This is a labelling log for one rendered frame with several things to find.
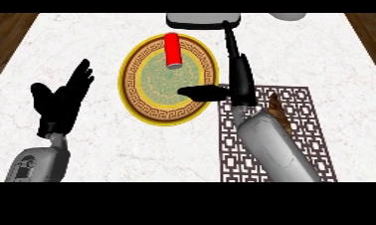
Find grey appliance with dark base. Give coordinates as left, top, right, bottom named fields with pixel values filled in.
left=165, top=13, right=241, bottom=31

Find brown lattice placemat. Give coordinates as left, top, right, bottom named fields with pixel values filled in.
left=216, top=84, right=339, bottom=183

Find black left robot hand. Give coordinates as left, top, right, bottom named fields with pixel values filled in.
left=29, top=58, right=95, bottom=139

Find pale grey rounded object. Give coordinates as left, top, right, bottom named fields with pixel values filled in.
left=266, top=13, right=308, bottom=22

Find brown bread loaf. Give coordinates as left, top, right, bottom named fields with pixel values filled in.
left=266, top=92, right=294, bottom=134

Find yellow patterned round plate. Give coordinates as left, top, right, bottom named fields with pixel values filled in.
left=117, top=33, right=219, bottom=127

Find red can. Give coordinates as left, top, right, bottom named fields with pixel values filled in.
left=163, top=32, right=185, bottom=70

